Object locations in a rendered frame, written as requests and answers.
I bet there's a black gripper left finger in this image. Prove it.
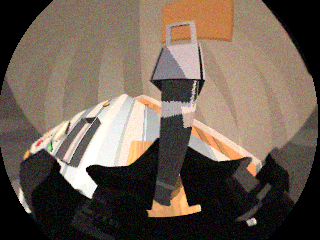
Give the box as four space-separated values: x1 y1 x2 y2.
85 139 160 211

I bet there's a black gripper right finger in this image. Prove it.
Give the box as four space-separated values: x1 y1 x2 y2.
180 145 253 208

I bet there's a wooden board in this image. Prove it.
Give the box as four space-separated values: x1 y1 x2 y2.
127 141 200 216

